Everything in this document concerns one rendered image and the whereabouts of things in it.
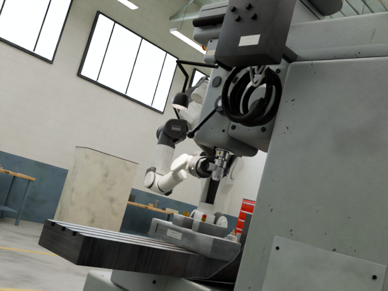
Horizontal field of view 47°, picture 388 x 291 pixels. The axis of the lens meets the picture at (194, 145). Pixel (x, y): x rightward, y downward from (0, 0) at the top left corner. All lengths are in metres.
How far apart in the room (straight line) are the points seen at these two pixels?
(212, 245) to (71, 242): 0.50
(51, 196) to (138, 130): 2.59
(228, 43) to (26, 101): 8.23
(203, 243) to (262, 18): 0.77
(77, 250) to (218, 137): 0.66
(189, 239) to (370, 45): 0.87
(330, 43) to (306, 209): 0.56
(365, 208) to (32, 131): 8.69
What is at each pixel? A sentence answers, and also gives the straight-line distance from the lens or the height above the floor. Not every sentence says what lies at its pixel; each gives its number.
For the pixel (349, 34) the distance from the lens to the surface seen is 1.48.
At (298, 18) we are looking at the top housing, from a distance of 1.67.
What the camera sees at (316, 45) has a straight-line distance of 1.52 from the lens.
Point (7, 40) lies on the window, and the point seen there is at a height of 3.20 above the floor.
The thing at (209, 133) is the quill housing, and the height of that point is 1.35.
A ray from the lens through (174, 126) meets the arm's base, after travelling 2.17.
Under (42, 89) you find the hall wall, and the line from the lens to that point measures 9.58.
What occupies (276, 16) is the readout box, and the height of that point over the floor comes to 1.63.
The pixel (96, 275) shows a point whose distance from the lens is 1.91.
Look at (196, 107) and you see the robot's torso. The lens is 2.24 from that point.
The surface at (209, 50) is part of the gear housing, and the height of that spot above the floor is 1.68.
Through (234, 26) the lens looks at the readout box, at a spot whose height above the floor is 1.61.
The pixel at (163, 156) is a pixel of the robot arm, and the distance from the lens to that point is 2.14.
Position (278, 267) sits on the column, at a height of 0.97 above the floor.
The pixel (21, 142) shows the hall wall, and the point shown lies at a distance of 9.44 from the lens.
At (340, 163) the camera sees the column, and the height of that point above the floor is 1.27.
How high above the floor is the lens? 1.06
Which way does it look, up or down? 8 degrees up
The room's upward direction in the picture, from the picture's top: 15 degrees clockwise
